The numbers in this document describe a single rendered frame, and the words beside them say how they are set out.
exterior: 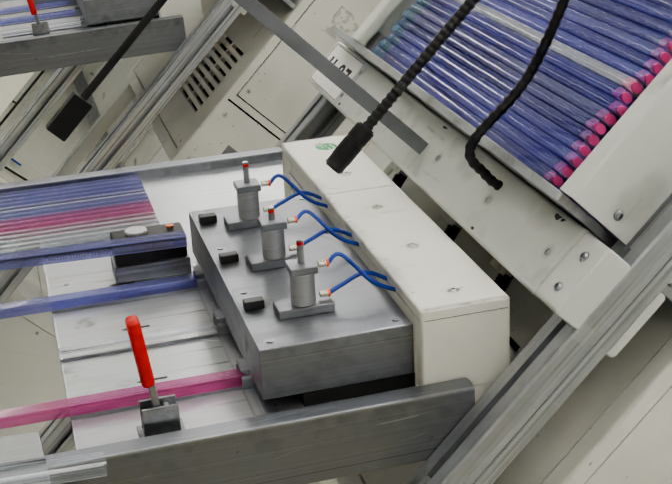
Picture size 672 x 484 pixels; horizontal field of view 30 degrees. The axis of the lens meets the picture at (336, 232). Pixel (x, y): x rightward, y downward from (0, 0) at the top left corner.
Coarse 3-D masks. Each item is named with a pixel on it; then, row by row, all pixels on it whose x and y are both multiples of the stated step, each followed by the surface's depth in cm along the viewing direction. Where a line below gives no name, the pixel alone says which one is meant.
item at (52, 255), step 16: (112, 240) 114; (128, 240) 114; (144, 240) 114; (160, 240) 115; (176, 240) 115; (0, 256) 112; (16, 256) 111; (32, 256) 112; (48, 256) 112; (64, 256) 113; (80, 256) 113; (96, 256) 113
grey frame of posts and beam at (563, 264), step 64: (320, 128) 170; (384, 128) 142; (448, 128) 130; (448, 192) 123; (512, 192) 114; (512, 256) 108; (576, 256) 102; (640, 256) 100; (576, 320) 101; (640, 320) 103; (512, 384) 104; (576, 384) 103; (64, 448) 175; (448, 448) 105; (512, 448) 103
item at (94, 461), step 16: (32, 464) 81; (48, 464) 81; (64, 464) 82; (80, 464) 82; (96, 464) 82; (0, 480) 80; (16, 480) 80; (32, 480) 81; (48, 480) 81; (64, 480) 81
